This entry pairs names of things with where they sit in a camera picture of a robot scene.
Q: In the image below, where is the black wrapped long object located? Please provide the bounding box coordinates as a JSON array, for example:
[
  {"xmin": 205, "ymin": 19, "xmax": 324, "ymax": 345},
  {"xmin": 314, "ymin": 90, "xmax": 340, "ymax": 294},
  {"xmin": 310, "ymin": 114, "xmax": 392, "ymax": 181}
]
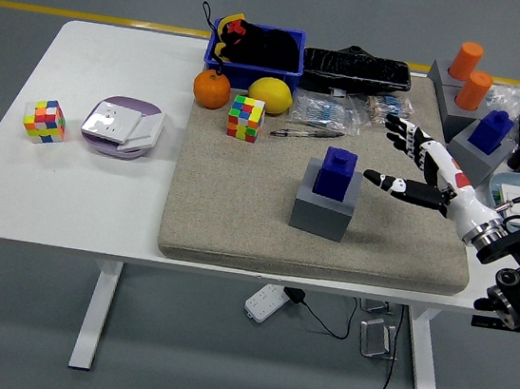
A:
[{"xmin": 298, "ymin": 37, "xmax": 416, "ymax": 105}]

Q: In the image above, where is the metal bracket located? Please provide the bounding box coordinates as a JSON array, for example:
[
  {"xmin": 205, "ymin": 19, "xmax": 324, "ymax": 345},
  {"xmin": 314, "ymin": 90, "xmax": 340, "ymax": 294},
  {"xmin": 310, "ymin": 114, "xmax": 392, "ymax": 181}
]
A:
[
  {"xmin": 356, "ymin": 316, "xmax": 402, "ymax": 362},
  {"xmin": 357, "ymin": 297, "xmax": 395, "ymax": 317}
]

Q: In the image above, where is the white power strip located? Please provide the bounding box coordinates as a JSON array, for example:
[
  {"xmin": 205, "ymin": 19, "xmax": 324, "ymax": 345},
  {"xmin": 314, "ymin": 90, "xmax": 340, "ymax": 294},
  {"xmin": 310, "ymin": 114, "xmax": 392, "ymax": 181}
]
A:
[{"xmin": 242, "ymin": 281, "xmax": 291, "ymax": 326}]

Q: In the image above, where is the blue square seal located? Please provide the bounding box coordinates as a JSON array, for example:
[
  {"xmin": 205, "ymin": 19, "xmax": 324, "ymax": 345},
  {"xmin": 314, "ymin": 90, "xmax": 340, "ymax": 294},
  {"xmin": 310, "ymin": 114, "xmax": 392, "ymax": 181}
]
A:
[
  {"xmin": 311, "ymin": 145, "xmax": 360, "ymax": 203},
  {"xmin": 466, "ymin": 107, "xmax": 516, "ymax": 159}
]

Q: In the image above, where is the orange cylinder seal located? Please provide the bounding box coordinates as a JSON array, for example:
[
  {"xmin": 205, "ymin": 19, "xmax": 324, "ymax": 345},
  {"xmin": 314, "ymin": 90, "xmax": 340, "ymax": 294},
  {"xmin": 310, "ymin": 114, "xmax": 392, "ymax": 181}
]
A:
[
  {"xmin": 447, "ymin": 39, "xmax": 486, "ymax": 85},
  {"xmin": 453, "ymin": 68, "xmax": 495, "ymax": 114}
]

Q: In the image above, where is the grey cube seal holder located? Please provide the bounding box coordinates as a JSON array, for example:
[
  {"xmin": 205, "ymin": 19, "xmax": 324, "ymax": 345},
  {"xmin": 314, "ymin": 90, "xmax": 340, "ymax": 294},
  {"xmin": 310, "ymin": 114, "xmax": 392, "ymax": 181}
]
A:
[
  {"xmin": 432, "ymin": 81, "xmax": 491, "ymax": 148},
  {"xmin": 287, "ymin": 155, "xmax": 367, "ymax": 245},
  {"xmin": 443, "ymin": 114, "xmax": 520, "ymax": 193},
  {"xmin": 426, "ymin": 58, "xmax": 465, "ymax": 90}
]

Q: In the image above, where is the black table control panel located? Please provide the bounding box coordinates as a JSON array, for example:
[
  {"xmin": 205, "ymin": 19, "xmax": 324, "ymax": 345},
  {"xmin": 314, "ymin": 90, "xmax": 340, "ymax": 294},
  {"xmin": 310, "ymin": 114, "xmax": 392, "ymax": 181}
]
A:
[{"xmin": 471, "ymin": 316, "xmax": 504, "ymax": 331}]

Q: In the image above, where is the orange fruit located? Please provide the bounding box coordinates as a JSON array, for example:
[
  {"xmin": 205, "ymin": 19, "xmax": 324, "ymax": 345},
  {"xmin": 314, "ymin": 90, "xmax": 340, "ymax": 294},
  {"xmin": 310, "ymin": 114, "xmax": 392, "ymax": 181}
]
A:
[{"xmin": 190, "ymin": 68, "xmax": 235, "ymax": 112}]

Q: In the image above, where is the grey-brown mat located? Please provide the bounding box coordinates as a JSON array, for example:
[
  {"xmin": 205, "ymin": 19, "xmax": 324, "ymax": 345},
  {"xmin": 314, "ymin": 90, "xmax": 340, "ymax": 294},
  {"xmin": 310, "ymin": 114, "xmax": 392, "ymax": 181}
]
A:
[{"xmin": 154, "ymin": 45, "xmax": 496, "ymax": 301}]

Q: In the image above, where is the colourful puzzle cube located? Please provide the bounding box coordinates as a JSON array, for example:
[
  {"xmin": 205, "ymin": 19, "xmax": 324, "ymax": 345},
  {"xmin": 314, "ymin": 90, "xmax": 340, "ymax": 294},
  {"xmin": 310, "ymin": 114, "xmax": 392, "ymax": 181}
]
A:
[
  {"xmin": 224, "ymin": 93, "xmax": 268, "ymax": 145},
  {"xmin": 21, "ymin": 96, "xmax": 70, "ymax": 148}
]

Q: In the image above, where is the yellow lemon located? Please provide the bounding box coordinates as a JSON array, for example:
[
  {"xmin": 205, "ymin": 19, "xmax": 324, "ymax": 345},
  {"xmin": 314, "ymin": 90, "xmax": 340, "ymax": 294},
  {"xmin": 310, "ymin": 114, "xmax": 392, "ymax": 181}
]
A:
[{"xmin": 245, "ymin": 74, "xmax": 297, "ymax": 117}]

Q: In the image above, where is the white table leg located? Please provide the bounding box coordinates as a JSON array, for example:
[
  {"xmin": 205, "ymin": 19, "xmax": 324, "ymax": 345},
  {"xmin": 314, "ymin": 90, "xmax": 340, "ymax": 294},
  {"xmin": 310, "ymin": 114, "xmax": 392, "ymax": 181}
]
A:
[
  {"xmin": 67, "ymin": 256, "xmax": 126, "ymax": 375},
  {"xmin": 396, "ymin": 303, "xmax": 454, "ymax": 389}
]

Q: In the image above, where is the black plug with cord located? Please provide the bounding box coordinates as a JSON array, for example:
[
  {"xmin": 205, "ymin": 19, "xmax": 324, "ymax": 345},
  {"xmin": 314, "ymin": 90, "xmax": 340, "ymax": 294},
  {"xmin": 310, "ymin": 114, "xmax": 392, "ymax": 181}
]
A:
[{"xmin": 279, "ymin": 285, "xmax": 360, "ymax": 341}]

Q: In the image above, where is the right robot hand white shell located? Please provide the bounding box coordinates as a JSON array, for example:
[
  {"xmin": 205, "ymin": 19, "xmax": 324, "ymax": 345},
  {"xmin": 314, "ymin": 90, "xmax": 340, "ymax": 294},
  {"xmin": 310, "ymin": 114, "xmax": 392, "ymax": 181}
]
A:
[{"xmin": 356, "ymin": 111, "xmax": 514, "ymax": 246}]

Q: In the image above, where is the blue plastic bin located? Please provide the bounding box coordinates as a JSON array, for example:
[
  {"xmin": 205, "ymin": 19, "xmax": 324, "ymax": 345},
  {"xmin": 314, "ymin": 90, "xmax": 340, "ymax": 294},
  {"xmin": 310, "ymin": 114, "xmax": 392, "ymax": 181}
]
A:
[{"xmin": 200, "ymin": 17, "xmax": 309, "ymax": 98}]

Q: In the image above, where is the grey ballpoint pen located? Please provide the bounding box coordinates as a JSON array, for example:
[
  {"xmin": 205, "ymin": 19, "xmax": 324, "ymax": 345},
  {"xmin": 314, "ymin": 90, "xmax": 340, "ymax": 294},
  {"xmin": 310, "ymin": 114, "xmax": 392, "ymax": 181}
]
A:
[{"xmin": 269, "ymin": 122, "xmax": 346, "ymax": 146}]

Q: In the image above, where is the white wall socket panel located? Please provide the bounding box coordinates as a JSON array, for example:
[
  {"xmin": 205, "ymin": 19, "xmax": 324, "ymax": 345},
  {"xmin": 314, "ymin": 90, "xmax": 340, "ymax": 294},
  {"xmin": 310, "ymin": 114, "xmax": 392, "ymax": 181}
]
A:
[{"xmin": 80, "ymin": 98, "xmax": 144, "ymax": 145}]

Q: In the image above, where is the clear bag of tan resistors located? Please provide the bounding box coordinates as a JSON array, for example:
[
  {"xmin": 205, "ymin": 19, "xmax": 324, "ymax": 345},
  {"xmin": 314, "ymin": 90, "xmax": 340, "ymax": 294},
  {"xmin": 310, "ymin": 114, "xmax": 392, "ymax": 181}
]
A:
[{"xmin": 360, "ymin": 91, "xmax": 417, "ymax": 134}]

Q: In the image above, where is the purple plate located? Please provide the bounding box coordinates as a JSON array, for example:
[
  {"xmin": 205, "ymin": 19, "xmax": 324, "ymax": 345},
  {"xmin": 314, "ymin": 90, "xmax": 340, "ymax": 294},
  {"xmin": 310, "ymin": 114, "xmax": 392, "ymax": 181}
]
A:
[{"xmin": 77, "ymin": 91, "xmax": 167, "ymax": 165}]

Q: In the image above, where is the black floor cable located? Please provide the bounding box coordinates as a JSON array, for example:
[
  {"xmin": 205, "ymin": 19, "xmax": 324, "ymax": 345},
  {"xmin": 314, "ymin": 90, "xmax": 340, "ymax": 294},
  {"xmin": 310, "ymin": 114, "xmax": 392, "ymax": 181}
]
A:
[{"xmin": 373, "ymin": 301, "xmax": 408, "ymax": 389}]

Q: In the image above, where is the clear bag of blue resistors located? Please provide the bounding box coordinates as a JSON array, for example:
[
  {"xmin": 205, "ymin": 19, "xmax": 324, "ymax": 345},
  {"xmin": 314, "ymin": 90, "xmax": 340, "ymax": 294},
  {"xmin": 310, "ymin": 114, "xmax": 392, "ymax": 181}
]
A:
[{"xmin": 287, "ymin": 88, "xmax": 368, "ymax": 138}]

